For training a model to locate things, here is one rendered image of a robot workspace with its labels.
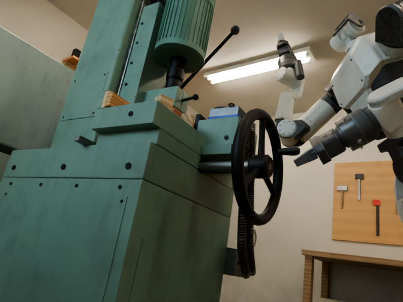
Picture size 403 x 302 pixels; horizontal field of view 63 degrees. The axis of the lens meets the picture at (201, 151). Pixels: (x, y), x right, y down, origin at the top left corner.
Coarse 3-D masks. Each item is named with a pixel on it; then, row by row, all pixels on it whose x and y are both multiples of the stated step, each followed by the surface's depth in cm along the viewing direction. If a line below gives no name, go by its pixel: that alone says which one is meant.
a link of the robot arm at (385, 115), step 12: (372, 108) 81; (384, 108) 79; (396, 108) 79; (360, 120) 80; (372, 120) 80; (384, 120) 80; (396, 120) 79; (372, 132) 80; (384, 132) 84; (396, 132) 81
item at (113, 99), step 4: (112, 92) 86; (108, 96) 86; (112, 96) 86; (116, 96) 87; (120, 96) 88; (108, 100) 86; (112, 100) 86; (116, 100) 87; (120, 100) 88; (124, 100) 89; (104, 104) 86; (108, 104) 85; (112, 104) 86; (116, 104) 87; (120, 104) 88; (124, 104) 89
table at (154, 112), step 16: (96, 112) 88; (112, 112) 84; (128, 112) 81; (144, 112) 78; (160, 112) 78; (96, 128) 85; (112, 128) 83; (128, 128) 81; (144, 128) 80; (160, 128) 78; (176, 128) 83; (192, 128) 89; (192, 144) 89; (224, 144) 89; (208, 160) 96
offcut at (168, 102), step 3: (159, 96) 84; (162, 96) 83; (165, 96) 84; (156, 99) 85; (159, 99) 83; (162, 99) 83; (165, 99) 84; (168, 99) 84; (171, 99) 85; (162, 102) 83; (165, 102) 83; (168, 102) 84; (171, 102) 84; (165, 105) 83; (168, 105) 84; (171, 105) 84; (171, 108) 84
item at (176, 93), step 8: (168, 88) 106; (176, 88) 104; (144, 96) 110; (152, 96) 108; (168, 96) 104; (176, 96) 103; (184, 96) 107; (176, 104) 103; (184, 104) 106; (184, 112) 106
